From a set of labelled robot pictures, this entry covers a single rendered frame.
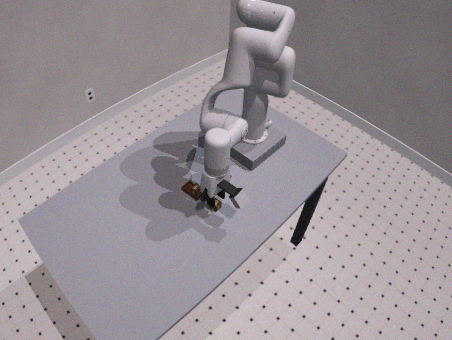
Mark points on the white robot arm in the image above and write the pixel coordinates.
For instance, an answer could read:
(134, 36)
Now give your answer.
(273, 75)

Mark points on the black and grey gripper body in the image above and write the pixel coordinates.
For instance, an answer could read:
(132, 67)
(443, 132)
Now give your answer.
(210, 182)

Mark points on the brown shallow tray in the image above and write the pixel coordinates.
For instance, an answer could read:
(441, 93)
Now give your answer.
(186, 189)

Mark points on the brown calendar cube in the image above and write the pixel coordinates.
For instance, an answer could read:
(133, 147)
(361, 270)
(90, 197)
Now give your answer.
(217, 205)
(195, 189)

